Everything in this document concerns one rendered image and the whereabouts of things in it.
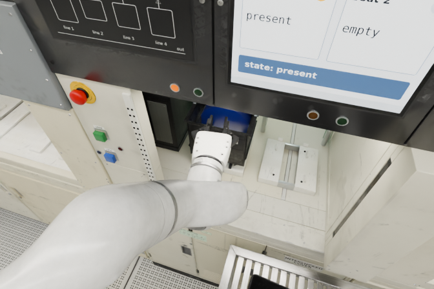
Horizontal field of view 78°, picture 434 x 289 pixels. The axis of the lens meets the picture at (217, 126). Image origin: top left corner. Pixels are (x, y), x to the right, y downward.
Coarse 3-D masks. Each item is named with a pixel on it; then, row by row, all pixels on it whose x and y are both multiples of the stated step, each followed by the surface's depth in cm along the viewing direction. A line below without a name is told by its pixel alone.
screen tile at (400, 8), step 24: (360, 0) 34; (384, 0) 33; (408, 0) 32; (432, 0) 32; (384, 24) 35; (408, 24) 34; (432, 24) 33; (336, 48) 39; (360, 48) 38; (384, 48) 37; (408, 48) 36; (432, 48) 35; (408, 72) 38
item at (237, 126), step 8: (208, 112) 100; (216, 112) 99; (224, 112) 98; (232, 112) 96; (216, 120) 102; (224, 120) 101; (232, 120) 99; (240, 120) 98; (232, 128) 103; (240, 128) 101
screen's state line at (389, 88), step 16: (240, 64) 46; (256, 64) 45; (272, 64) 44; (288, 64) 43; (288, 80) 45; (304, 80) 44; (320, 80) 43; (336, 80) 43; (352, 80) 42; (368, 80) 41; (384, 80) 40; (384, 96) 42; (400, 96) 41
